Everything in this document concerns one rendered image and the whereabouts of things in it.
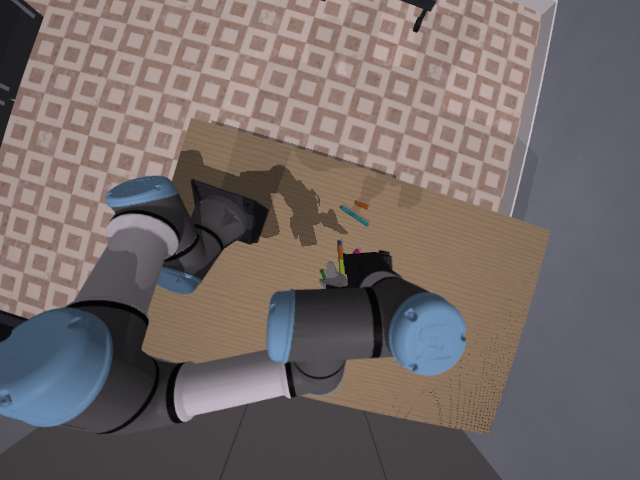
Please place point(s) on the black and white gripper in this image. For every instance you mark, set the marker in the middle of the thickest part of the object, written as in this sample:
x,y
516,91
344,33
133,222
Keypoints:
x,y
357,266

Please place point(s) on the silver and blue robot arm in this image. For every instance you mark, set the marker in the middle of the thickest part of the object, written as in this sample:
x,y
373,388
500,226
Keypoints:
x,y
85,370

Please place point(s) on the turquoise rod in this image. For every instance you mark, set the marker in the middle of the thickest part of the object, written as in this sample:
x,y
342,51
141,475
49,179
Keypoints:
x,y
354,216

